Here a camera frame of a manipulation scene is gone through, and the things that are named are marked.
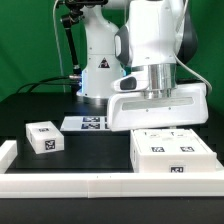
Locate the small white tagged box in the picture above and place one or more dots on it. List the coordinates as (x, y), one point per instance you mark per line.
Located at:
(44, 137)

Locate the flat white tag board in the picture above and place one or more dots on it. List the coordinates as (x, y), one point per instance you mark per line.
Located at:
(84, 123)

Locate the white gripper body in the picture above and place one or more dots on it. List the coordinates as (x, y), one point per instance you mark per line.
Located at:
(130, 111)

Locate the white cabinet body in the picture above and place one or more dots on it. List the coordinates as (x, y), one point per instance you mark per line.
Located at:
(170, 161)

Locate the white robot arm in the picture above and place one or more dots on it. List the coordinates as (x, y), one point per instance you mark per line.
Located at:
(132, 68)

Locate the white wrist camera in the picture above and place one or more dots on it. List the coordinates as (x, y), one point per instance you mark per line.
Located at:
(131, 83)

